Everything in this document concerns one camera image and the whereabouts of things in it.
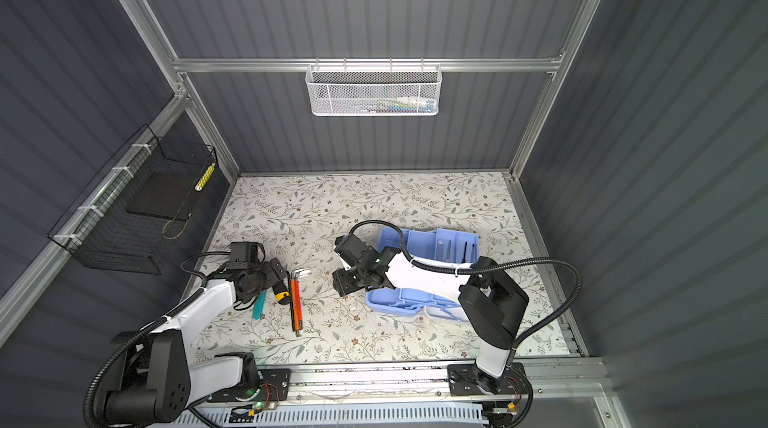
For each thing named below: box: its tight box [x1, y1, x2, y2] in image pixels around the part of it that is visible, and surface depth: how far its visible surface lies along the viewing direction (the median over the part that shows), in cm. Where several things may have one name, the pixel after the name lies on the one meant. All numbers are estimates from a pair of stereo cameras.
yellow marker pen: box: [194, 162, 216, 192], surface depth 83 cm
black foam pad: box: [125, 172, 198, 220], surface depth 77 cm
